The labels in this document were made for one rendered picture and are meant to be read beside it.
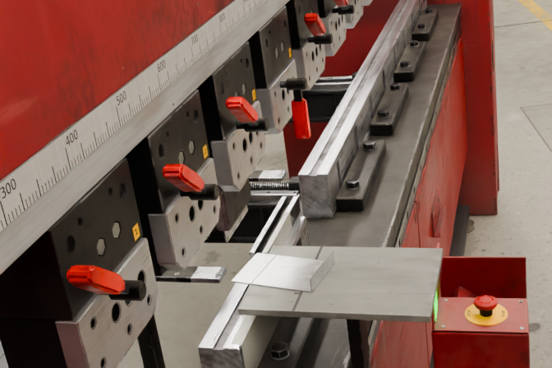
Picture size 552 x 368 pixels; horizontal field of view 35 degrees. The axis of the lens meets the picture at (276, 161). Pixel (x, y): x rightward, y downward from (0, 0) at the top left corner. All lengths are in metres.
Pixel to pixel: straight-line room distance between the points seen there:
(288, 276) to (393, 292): 0.16
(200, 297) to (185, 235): 2.28
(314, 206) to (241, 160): 0.58
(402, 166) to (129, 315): 1.14
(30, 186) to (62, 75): 0.10
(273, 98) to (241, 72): 0.14
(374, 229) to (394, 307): 0.48
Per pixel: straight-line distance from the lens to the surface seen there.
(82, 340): 0.77
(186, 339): 3.02
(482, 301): 1.53
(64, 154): 0.74
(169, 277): 1.31
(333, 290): 1.22
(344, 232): 1.63
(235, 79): 1.13
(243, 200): 1.24
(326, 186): 1.66
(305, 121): 1.31
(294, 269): 1.28
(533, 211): 3.62
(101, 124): 0.80
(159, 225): 0.92
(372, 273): 1.25
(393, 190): 1.78
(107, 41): 0.82
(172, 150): 0.93
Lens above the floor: 1.63
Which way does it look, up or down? 22 degrees down
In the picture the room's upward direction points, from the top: 8 degrees counter-clockwise
